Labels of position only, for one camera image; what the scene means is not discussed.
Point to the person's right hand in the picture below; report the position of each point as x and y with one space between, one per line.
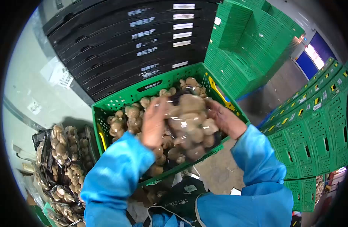
226 117

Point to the person's left hand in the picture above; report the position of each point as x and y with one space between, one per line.
152 124

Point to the person's left fingers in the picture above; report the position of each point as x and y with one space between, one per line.
159 106

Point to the person's right fingers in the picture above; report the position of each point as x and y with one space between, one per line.
215 109

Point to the clear mushroom packet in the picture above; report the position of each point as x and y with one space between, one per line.
188 127

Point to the green plastic crate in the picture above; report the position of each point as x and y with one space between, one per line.
165 119

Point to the pile of mushroom packets in crate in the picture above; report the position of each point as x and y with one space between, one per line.
145 124

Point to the stack of black plastic crates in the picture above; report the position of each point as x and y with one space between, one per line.
134 42

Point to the stack of folded green crates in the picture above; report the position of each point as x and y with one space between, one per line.
244 45

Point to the row of stacked green crates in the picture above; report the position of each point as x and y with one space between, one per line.
310 133

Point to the person's body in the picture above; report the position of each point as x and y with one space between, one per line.
219 210

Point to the pile of black mushroom trays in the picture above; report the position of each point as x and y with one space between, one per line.
62 173

